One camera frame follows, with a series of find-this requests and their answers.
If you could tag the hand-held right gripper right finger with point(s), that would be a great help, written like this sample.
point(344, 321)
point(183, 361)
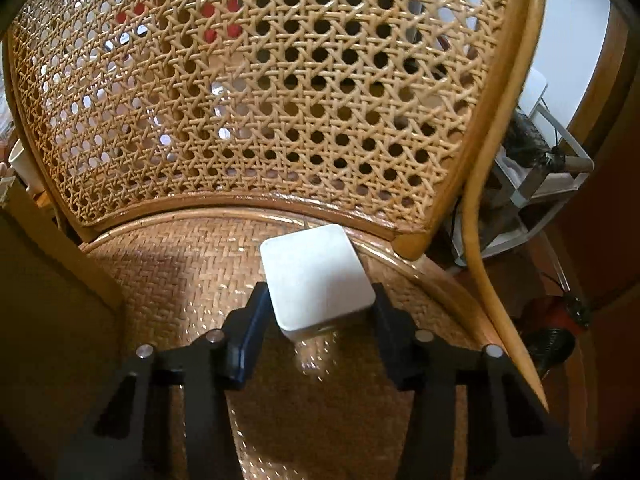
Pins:
point(395, 335)

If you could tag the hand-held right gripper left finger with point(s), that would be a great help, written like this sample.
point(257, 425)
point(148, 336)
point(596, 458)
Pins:
point(250, 330)

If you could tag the white charger cube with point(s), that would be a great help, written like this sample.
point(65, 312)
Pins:
point(315, 280)

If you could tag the cardboard box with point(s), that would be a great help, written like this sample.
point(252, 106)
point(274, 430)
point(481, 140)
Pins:
point(50, 310)

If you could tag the black and red floor appliance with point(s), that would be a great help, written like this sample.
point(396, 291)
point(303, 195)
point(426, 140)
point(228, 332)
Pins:
point(550, 340)

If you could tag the rattan chair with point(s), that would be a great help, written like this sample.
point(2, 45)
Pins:
point(280, 110)

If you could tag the white metal cart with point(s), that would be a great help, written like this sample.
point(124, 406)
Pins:
point(560, 185)

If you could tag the cream mug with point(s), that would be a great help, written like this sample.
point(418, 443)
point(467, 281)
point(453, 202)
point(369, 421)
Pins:
point(22, 165)

